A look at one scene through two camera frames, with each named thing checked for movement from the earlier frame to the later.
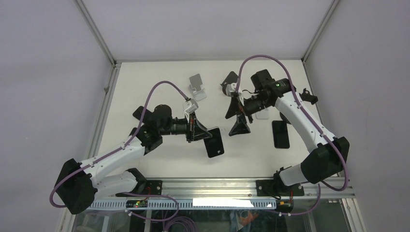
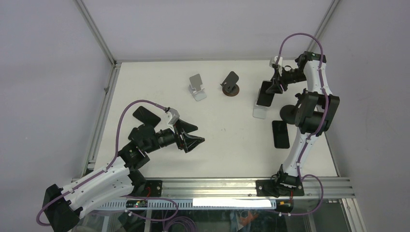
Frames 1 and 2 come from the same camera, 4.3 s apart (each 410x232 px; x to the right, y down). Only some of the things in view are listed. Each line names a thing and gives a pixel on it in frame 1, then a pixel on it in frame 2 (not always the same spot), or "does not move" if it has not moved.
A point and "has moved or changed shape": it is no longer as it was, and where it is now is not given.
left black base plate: [155, 187] does not move
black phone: [280, 134] does not move
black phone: [138, 113] does not move
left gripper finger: [199, 132] -> [187, 127]
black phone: [214, 144] has moved or changed shape
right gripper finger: [240, 126] -> [274, 88]
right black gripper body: [251, 106] -> [288, 77]
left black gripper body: [189, 132] -> [178, 139]
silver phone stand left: [196, 87] does not move
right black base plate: [277, 188] does not move
